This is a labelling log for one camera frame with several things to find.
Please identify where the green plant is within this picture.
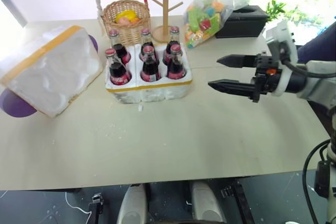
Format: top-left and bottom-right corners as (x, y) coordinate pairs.
(266, 0), (287, 22)

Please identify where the white thin floor cable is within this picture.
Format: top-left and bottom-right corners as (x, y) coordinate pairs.
(65, 191), (92, 215)

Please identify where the black table leg frame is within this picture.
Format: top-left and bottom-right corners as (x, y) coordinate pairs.
(220, 178), (256, 224)
(88, 193), (105, 224)

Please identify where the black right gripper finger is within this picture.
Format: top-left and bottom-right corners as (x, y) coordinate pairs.
(216, 54), (260, 69)
(208, 74), (266, 103)

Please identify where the white foam bottle crate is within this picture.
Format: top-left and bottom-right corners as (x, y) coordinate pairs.
(104, 42), (194, 105)

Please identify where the purple round mat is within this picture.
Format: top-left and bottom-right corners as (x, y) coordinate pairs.
(0, 34), (99, 119)

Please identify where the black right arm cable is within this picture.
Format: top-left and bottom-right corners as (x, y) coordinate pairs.
(279, 48), (336, 224)

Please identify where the glass cola bottle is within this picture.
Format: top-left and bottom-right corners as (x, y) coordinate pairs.
(162, 26), (182, 66)
(140, 45), (162, 82)
(104, 48), (132, 87)
(139, 28), (156, 62)
(166, 44), (187, 80)
(108, 29), (132, 65)

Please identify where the grey window frame post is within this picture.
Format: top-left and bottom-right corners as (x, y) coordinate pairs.
(0, 0), (27, 28)

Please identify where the dark blue garment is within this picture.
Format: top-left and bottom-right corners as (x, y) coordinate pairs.
(298, 22), (336, 65)

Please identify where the black tissue box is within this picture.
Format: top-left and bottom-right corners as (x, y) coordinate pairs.
(215, 5), (271, 39)

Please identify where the wooden branch stand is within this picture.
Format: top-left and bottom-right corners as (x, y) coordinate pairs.
(148, 0), (184, 44)

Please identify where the wicker basket with handle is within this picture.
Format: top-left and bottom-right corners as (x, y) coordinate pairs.
(93, 0), (152, 47)

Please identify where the yellow toy fruit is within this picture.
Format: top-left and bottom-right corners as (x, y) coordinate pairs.
(116, 9), (138, 23)

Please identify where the white rounded robot leg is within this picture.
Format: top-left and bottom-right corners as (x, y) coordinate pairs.
(116, 183), (148, 224)
(190, 181), (227, 224)

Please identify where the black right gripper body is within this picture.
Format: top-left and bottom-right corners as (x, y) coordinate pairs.
(256, 54), (284, 95)

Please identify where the clear bag of colourful blocks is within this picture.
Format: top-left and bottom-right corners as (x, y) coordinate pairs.
(183, 0), (263, 49)

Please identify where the white foam box yellow tape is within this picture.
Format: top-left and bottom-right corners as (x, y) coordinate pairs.
(0, 25), (104, 118)

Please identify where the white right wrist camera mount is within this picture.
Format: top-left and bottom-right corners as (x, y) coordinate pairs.
(266, 20), (299, 97)

